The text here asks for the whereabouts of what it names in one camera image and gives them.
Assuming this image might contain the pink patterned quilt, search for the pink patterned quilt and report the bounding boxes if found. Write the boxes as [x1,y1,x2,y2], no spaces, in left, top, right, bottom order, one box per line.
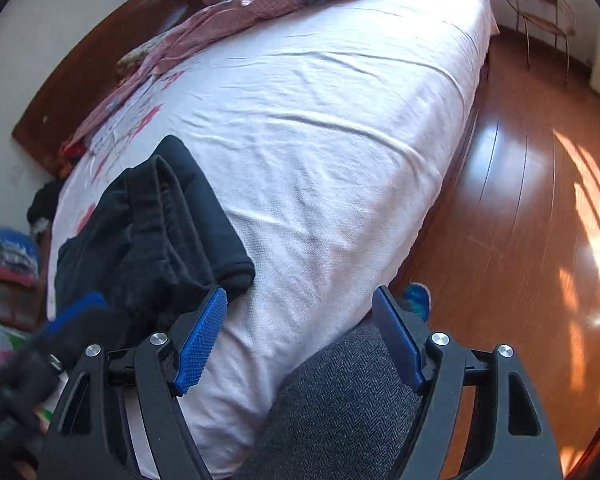
[59,0,327,159]

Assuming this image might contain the dark wooden headboard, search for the dark wooden headboard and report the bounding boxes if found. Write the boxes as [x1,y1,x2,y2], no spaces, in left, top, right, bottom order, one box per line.
[12,0,204,177]

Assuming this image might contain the grey herringbone trouser leg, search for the grey herringbone trouser leg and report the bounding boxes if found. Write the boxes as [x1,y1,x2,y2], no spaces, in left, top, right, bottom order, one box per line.
[234,318,420,479]

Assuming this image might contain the black clothes pile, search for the black clothes pile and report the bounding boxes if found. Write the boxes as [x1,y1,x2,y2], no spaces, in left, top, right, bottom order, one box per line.
[27,178,67,226]

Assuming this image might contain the wooden chair beside bed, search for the wooden chair beside bed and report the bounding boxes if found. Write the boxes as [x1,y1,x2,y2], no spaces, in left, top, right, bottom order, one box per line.
[0,229,50,333]

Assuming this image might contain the white floral bed sheet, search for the white floral bed sheet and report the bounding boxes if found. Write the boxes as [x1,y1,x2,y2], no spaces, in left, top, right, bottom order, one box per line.
[52,0,496,479]

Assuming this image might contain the black pants red white patches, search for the black pants red white patches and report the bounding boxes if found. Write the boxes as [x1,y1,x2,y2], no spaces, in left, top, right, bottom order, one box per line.
[55,136,256,350]

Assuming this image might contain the plastic bag of clothes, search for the plastic bag of clothes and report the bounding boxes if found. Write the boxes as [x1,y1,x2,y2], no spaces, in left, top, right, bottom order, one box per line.
[0,226,41,278]

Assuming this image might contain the blue slipper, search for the blue slipper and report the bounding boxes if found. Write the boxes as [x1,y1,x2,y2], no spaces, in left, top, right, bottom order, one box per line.
[398,282,432,323]

